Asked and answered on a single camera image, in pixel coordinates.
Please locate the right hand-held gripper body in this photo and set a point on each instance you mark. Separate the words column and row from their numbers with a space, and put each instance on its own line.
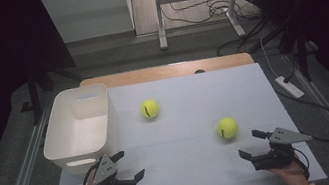
column 281, row 136

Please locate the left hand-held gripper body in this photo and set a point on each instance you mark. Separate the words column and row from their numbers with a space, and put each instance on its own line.
column 106, row 169

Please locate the yellow tennis ball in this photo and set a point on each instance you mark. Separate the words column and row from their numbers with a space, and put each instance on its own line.
column 227, row 127
column 150, row 108

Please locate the white plastic storage bin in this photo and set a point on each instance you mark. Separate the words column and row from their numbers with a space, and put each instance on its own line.
column 81, row 133

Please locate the person's right hand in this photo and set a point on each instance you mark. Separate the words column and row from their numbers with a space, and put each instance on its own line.
column 293, row 175

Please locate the white power strip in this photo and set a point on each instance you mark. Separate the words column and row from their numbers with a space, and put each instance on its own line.
column 290, row 87

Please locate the white board table cover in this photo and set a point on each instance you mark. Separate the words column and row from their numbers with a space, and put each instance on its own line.
column 190, row 155

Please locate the wooden table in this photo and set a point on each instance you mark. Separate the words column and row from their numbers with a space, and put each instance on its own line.
column 149, row 74

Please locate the white cabinet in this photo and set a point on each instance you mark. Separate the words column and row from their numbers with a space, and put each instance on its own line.
column 88, row 14

